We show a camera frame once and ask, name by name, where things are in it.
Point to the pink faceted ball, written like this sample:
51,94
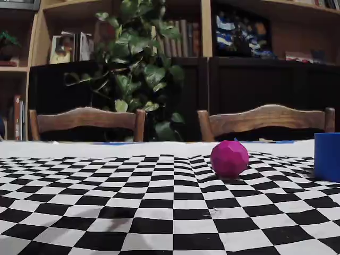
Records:
229,159

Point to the red white flat box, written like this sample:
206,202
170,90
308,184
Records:
298,57

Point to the blue round box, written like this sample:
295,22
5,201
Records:
328,159

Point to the blue tape strip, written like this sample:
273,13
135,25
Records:
122,142
263,140

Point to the black white checkered cloth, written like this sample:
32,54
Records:
159,207

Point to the wooden chair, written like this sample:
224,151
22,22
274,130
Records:
87,119
265,117

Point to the row of old books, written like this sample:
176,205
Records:
183,40

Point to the green leafy pothos plant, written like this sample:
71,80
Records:
135,45

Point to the dark wooden cabinet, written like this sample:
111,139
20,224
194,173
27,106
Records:
252,87

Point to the light wooden bookshelf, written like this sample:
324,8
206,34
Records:
205,26

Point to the white book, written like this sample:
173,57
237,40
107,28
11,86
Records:
85,47

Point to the framed photo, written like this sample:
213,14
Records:
62,50

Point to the red book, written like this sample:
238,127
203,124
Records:
17,117

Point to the small bonsai plant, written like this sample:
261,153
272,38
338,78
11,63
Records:
8,42

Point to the blue painting in dark frame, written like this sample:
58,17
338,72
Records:
239,34

